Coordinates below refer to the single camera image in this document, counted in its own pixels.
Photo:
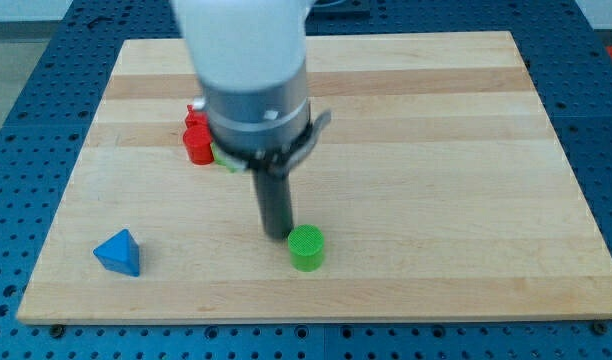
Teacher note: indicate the green block behind arm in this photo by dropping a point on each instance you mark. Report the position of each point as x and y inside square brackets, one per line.
[230, 162]

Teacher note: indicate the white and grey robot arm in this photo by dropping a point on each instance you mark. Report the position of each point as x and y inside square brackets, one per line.
[250, 60]

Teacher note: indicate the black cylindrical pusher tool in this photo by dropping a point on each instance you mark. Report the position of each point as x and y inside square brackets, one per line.
[274, 201]

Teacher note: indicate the green cylinder block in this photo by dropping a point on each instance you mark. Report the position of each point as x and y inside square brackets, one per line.
[306, 244]

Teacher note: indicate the red cylinder block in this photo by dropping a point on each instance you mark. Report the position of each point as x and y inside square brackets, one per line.
[197, 141]

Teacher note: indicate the red star block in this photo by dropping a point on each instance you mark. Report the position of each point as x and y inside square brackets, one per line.
[195, 117]

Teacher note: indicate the wooden board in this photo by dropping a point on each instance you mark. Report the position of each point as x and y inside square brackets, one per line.
[440, 186]

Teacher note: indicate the blue triangular prism block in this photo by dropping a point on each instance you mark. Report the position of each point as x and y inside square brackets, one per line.
[120, 254]

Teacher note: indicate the grey cable clamp on arm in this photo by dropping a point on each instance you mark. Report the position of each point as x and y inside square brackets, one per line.
[281, 161]

